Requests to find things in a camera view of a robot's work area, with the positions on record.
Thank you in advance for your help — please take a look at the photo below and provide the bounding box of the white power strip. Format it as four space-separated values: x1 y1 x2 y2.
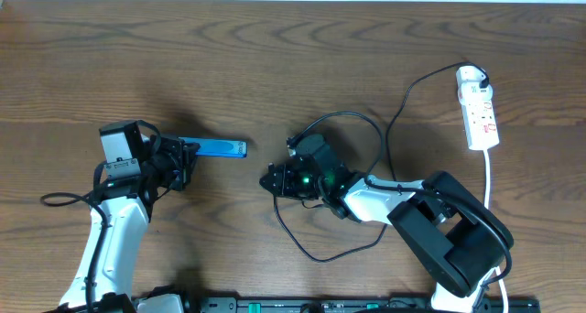
458 82 500 151

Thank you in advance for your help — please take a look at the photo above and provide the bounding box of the blue Samsung Galaxy smartphone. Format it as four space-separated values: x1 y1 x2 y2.
182 137 247 158

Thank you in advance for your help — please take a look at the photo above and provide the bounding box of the white USB charger plug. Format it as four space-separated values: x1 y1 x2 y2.
456 65 490 89

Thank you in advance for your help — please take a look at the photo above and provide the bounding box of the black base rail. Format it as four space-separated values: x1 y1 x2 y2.
132 296 539 313

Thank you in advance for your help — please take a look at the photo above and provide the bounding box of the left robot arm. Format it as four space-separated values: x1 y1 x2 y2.
57 130 201 312

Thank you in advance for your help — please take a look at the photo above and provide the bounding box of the white power strip cord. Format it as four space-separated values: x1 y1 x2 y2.
483 148 510 313

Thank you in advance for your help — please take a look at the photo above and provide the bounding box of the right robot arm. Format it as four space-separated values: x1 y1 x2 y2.
259 135 514 312

